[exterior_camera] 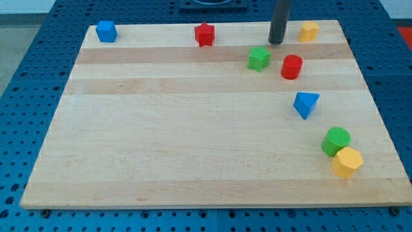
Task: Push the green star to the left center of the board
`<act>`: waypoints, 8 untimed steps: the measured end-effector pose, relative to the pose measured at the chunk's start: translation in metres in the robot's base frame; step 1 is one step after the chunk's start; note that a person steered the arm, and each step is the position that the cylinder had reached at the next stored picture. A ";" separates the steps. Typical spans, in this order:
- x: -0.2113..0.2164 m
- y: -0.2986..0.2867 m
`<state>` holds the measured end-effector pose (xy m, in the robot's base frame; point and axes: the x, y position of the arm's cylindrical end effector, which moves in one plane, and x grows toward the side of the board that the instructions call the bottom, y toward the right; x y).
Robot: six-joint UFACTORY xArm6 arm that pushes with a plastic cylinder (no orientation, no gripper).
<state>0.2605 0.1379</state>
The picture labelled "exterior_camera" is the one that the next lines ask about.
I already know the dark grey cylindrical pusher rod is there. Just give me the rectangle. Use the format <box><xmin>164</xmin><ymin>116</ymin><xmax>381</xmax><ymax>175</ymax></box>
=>
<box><xmin>268</xmin><ymin>0</ymin><xmax>293</xmax><ymax>45</ymax></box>

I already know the green star block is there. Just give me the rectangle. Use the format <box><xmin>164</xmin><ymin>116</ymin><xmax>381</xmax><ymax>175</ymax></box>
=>
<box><xmin>247</xmin><ymin>46</ymin><xmax>271</xmax><ymax>72</ymax></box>

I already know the red star block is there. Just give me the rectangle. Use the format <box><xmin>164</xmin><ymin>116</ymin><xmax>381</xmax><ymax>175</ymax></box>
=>
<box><xmin>194</xmin><ymin>22</ymin><xmax>215</xmax><ymax>47</ymax></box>

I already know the wooden board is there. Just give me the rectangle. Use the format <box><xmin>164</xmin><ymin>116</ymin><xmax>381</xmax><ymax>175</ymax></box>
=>
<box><xmin>20</xmin><ymin>20</ymin><xmax>411</xmax><ymax>209</ymax></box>

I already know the yellow heart block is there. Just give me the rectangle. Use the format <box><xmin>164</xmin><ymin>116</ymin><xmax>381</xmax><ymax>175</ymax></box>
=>
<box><xmin>299</xmin><ymin>21</ymin><xmax>319</xmax><ymax>43</ymax></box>

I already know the red cylinder block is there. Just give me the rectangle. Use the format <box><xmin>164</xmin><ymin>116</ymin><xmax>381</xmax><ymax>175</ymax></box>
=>
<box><xmin>281</xmin><ymin>54</ymin><xmax>303</xmax><ymax>80</ymax></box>

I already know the blue triangle block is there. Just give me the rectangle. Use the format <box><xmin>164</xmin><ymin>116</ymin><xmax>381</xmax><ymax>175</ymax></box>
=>
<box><xmin>293</xmin><ymin>92</ymin><xmax>320</xmax><ymax>120</ymax></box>

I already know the green cylinder block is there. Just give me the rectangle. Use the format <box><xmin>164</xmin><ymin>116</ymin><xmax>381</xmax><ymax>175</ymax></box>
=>
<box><xmin>321</xmin><ymin>127</ymin><xmax>351</xmax><ymax>157</ymax></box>

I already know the yellow hexagon block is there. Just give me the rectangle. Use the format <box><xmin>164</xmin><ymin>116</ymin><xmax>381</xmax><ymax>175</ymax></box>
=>
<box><xmin>331</xmin><ymin>146</ymin><xmax>364</xmax><ymax>179</ymax></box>

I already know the blue pentagon block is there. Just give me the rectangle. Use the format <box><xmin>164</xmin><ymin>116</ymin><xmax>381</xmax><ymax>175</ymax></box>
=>
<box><xmin>95</xmin><ymin>21</ymin><xmax>118</xmax><ymax>43</ymax></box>

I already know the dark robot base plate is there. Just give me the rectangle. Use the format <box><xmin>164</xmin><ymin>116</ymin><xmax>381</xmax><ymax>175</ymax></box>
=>
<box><xmin>178</xmin><ymin>0</ymin><xmax>248</xmax><ymax>12</ymax></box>

